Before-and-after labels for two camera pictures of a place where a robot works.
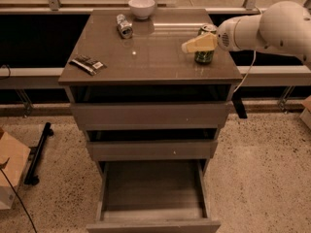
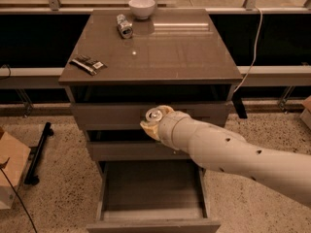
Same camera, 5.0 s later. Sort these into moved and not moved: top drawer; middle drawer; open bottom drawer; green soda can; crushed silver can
Moved: green soda can
Not moved: crushed silver can; top drawer; middle drawer; open bottom drawer
